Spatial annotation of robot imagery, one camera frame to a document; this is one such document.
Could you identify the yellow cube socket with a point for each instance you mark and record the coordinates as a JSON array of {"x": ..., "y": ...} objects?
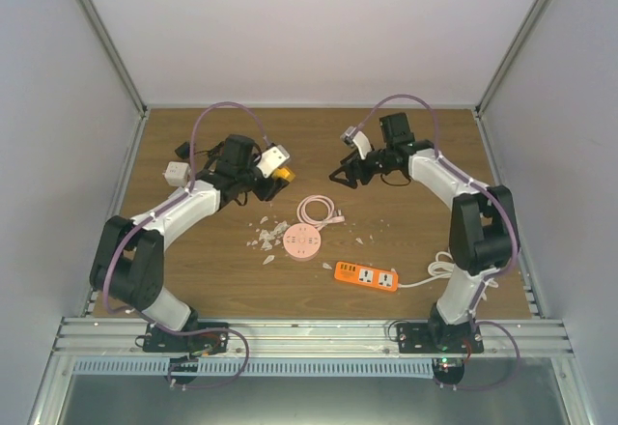
[{"x": 284, "y": 174}]

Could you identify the pink round socket base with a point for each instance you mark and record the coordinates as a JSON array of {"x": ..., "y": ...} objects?
[{"x": 302, "y": 242}]

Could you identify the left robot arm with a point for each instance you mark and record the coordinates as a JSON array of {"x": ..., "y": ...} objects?
[{"x": 129, "y": 262}]

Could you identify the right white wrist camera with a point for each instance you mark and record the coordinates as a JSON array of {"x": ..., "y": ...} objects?
[{"x": 355, "y": 138}]

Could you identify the aluminium corner post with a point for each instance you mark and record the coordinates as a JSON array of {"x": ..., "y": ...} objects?
[
  {"x": 95, "y": 21},
  {"x": 517, "y": 44}
]

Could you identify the orange power strip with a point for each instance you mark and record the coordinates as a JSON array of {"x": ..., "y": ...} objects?
[{"x": 366, "y": 277}]

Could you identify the grey slotted cable duct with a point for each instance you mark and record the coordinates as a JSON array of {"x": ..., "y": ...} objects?
[{"x": 258, "y": 367}]

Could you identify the black power adapter with cable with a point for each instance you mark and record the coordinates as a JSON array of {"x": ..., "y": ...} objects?
[{"x": 183, "y": 151}]

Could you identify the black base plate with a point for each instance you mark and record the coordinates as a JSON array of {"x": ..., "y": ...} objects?
[
  {"x": 155, "y": 340},
  {"x": 425, "y": 338}
]

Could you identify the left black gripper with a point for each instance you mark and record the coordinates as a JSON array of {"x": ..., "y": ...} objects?
[{"x": 272, "y": 188}]

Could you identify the left aluminium corner post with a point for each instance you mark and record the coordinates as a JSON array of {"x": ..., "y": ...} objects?
[{"x": 95, "y": 21}]

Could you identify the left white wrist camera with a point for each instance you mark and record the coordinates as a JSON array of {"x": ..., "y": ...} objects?
[{"x": 273, "y": 158}]

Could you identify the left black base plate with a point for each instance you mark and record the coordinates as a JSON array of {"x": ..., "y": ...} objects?
[{"x": 155, "y": 340}]

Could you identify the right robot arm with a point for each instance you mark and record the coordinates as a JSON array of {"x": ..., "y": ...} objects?
[{"x": 483, "y": 237}]

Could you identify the aluminium rail front frame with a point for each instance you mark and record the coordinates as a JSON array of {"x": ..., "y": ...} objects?
[{"x": 318, "y": 339}]

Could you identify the white tiger cube plug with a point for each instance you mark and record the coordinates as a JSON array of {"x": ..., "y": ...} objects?
[{"x": 177, "y": 173}]

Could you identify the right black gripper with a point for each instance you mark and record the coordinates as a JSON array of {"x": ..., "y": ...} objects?
[{"x": 351, "y": 173}]

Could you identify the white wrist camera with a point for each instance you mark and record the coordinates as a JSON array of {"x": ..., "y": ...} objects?
[
  {"x": 355, "y": 138},
  {"x": 273, "y": 158}
]

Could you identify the right aluminium corner post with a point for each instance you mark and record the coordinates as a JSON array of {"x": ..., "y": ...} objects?
[{"x": 517, "y": 44}]

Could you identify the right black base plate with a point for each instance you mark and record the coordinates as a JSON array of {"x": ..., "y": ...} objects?
[{"x": 425, "y": 338}]

